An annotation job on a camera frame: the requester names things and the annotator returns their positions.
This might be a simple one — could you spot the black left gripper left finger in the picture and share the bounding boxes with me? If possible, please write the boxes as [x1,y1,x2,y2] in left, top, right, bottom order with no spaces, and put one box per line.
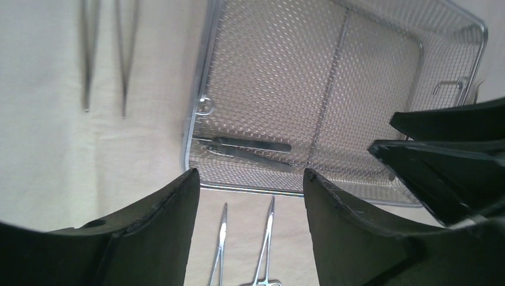
[1,169,200,285]

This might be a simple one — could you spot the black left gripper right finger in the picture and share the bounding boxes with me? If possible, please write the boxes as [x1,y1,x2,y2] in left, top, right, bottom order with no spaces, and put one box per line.
[303,169,504,285]

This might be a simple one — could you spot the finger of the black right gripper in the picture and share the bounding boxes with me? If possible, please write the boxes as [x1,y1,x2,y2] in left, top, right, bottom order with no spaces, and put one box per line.
[368,139,504,226]
[389,98,504,142]

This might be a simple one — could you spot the metal hemostat clamp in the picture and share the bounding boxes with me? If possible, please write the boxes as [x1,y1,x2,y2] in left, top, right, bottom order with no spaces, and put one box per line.
[244,196,282,286]
[207,203,227,286]

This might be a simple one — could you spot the beige cloth wrap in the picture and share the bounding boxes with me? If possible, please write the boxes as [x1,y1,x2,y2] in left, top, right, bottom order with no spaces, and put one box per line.
[1,1,504,285]

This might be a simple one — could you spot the metal surgical instrument tray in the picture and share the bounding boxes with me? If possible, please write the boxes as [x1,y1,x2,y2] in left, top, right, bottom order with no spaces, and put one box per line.
[181,1,488,207]

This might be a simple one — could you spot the metal tweezers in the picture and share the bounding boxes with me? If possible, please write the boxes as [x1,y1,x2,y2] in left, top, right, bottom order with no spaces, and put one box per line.
[114,0,141,119]

